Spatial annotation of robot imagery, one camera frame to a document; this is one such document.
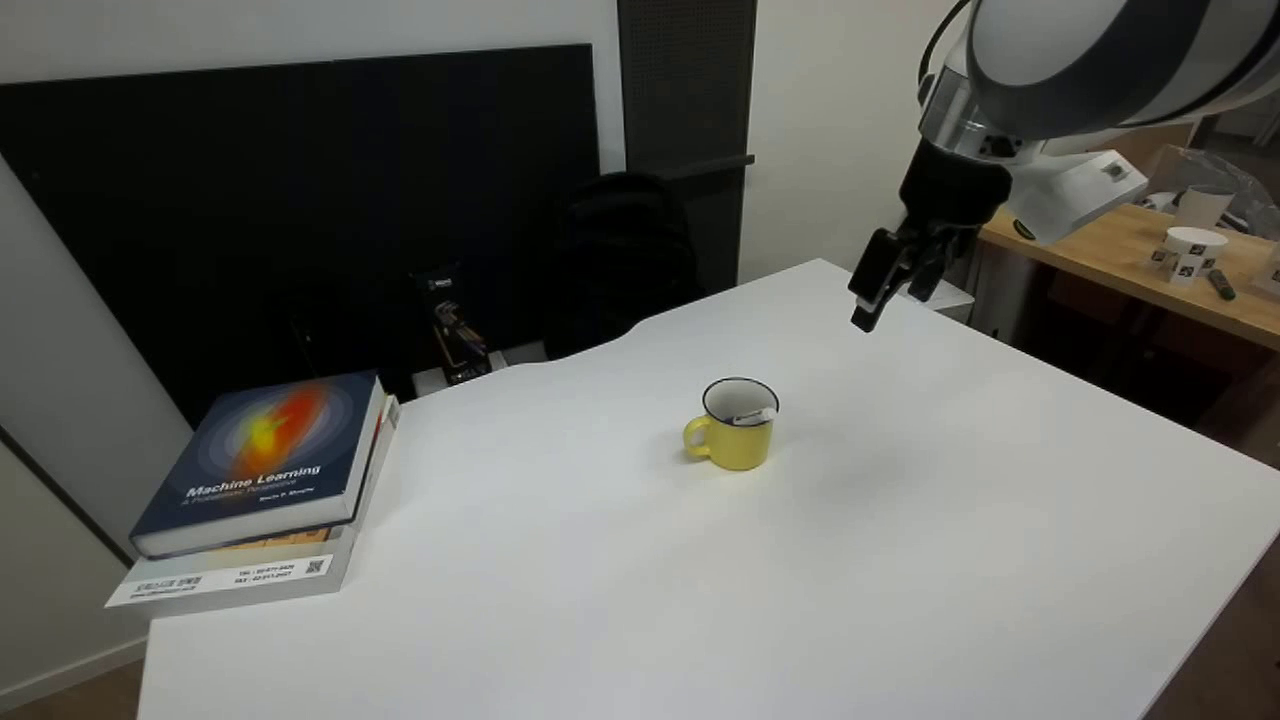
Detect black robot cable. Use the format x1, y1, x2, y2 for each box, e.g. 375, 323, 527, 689
917, 0, 973, 101

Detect black camera on clamp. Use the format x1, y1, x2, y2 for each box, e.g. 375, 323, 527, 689
419, 264, 506, 391

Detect large black monitor screen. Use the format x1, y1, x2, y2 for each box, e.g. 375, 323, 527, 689
0, 39, 599, 433

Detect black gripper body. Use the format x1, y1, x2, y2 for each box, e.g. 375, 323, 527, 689
892, 130, 1017, 254

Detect light wooden desk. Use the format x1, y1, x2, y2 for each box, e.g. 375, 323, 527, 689
975, 198, 1280, 355

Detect yellow enamel mug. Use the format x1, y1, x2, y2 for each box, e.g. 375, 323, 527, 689
678, 371, 787, 476

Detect blue book with orange cover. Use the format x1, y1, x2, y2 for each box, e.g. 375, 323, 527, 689
122, 369, 394, 566

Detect brown cardboard piece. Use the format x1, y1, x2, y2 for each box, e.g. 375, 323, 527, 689
1146, 136, 1271, 233

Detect stack of books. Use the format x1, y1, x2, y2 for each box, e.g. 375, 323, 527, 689
103, 391, 403, 620

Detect small white round device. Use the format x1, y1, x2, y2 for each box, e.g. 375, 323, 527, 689
1162, 223, 1241, 304

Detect dark grey wall pillar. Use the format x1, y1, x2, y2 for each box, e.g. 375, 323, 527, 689
612, 0, 759, 293

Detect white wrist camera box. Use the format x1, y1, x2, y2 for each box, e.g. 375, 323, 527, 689
1006, 145, 1152, 247

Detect black office chair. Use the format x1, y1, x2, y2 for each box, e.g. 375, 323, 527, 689
534, 152, 759, 364

